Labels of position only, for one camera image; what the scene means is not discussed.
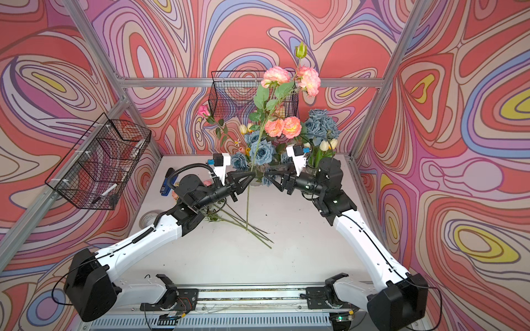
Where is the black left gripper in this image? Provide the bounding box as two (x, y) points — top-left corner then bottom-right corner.
(192, 172), (254, 214)

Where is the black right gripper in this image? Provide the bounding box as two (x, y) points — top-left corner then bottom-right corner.
(264, 163), (326, 197)

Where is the pink rose stem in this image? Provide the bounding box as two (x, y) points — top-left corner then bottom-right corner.
(201, 199), (274, 249)
(162, 191), (273, 248)

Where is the pink rose bunch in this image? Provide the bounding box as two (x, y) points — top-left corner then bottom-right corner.
(243, 41), (322, 230)
(264, 117), (302, 139)

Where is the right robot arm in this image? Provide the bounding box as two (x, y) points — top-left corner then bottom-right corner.
(264, 145), (429, 330)

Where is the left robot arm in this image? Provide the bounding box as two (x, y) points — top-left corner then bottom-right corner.
(63, 153), (256, 322)

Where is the blue stapler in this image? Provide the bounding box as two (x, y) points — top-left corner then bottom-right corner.
(160, 168), (175, 197)

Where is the white tape roll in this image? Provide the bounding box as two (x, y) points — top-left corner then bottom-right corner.
(138, 210), (164, 229)

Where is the blue rose bouquet right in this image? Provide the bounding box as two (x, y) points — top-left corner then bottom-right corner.
(304, 109), (340, 146)

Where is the blue rose bouquet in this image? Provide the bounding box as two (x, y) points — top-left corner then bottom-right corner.
(304, 109), (340, 146)
(230, 124), (292, 186)

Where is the magenta rosebud stem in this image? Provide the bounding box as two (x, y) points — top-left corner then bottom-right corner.
(197, 105), (230, 145)

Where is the blue rose bouquet left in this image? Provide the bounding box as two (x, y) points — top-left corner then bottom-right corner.
(230, 124), (292, 186)

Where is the black wire basket left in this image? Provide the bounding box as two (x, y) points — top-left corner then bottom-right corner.
(45, 114), (151, 210)

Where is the black wire basket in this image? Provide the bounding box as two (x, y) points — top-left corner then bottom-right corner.
(208, 70), (300, 119)
(45, 114), (151, 210)

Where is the black wire basket back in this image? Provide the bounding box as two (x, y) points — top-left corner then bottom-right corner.
(208, 70), (300, 119)

